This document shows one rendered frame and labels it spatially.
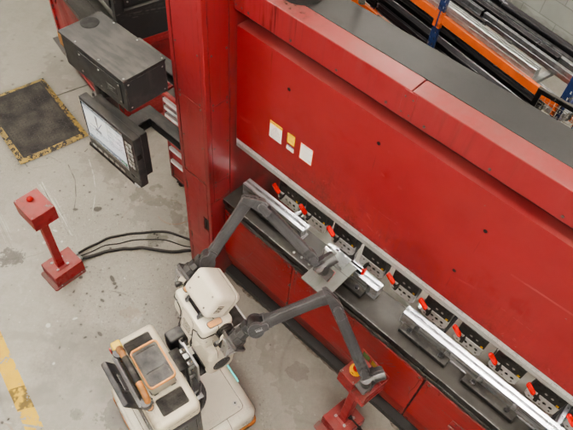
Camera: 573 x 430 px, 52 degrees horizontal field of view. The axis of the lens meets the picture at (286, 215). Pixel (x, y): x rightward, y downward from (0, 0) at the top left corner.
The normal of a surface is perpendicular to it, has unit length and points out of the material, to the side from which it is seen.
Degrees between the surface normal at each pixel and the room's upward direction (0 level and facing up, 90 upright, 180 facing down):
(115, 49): 0
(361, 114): 90
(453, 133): 90
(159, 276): 0
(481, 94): 0
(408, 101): 90
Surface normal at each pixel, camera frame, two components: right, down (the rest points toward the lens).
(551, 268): -0.69, 0.55
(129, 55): 0.07, -0.60
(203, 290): -0.55, -0.10
